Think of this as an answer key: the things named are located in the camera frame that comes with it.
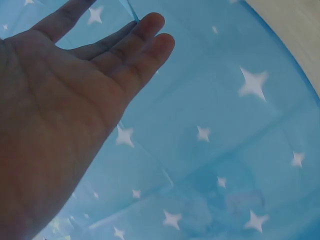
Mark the person's left hand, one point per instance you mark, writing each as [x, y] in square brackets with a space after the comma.
[57, 120]

